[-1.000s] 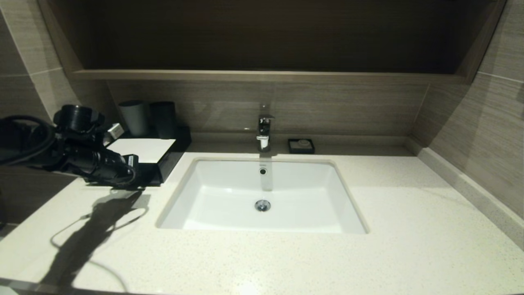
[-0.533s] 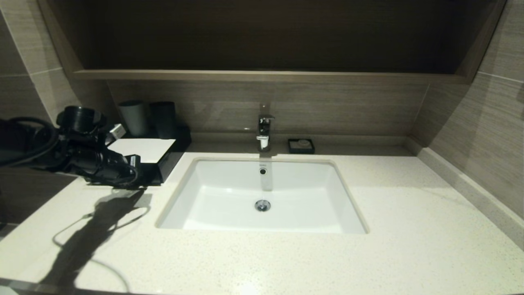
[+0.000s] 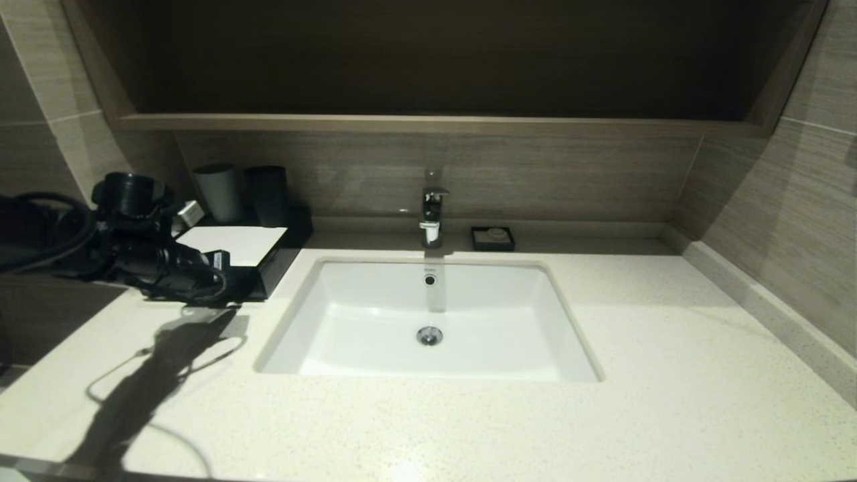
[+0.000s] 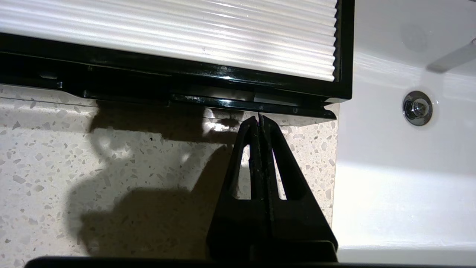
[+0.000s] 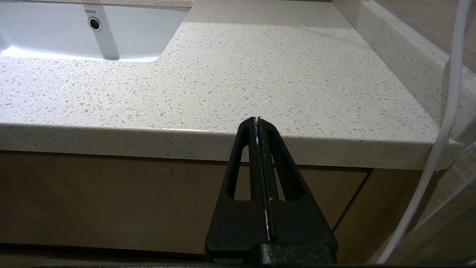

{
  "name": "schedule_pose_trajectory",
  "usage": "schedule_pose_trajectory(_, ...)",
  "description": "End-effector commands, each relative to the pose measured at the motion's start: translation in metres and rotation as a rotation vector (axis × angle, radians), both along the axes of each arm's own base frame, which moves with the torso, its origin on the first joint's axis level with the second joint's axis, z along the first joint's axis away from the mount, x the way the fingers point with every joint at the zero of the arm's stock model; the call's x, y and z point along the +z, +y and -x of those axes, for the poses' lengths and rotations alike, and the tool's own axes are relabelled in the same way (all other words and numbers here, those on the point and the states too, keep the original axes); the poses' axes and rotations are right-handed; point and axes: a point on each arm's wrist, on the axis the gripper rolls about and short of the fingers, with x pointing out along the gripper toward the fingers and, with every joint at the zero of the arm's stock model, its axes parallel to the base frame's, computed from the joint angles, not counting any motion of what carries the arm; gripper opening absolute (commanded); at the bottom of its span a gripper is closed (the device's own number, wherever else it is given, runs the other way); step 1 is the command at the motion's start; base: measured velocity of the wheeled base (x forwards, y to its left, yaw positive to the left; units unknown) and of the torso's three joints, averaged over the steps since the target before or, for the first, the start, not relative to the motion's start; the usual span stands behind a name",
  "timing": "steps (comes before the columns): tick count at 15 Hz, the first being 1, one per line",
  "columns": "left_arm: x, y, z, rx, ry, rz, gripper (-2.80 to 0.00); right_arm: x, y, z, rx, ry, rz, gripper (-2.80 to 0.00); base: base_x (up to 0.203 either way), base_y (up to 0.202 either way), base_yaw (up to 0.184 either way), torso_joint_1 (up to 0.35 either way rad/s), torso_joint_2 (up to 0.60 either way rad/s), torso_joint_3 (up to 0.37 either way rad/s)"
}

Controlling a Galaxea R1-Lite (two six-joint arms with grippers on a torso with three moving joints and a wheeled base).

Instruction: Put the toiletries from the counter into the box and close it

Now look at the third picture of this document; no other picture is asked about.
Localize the chrome faucet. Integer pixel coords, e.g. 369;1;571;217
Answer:
419;169;451;250

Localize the black soap dish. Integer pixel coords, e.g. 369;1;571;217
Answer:
471;226;516;252

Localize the grey cup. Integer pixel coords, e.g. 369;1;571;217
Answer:
193;163;245;223

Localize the black box white ribbed top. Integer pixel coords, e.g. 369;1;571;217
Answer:
171;205;313;303

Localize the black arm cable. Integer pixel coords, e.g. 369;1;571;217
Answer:
0;191;232;305

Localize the white sink basin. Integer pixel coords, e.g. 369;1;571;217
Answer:
254;258;603;384

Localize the wooden wall shelf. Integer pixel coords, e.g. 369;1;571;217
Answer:
60;0;830;139

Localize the dark tumbler cup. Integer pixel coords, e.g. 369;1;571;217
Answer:
244;165;291;228

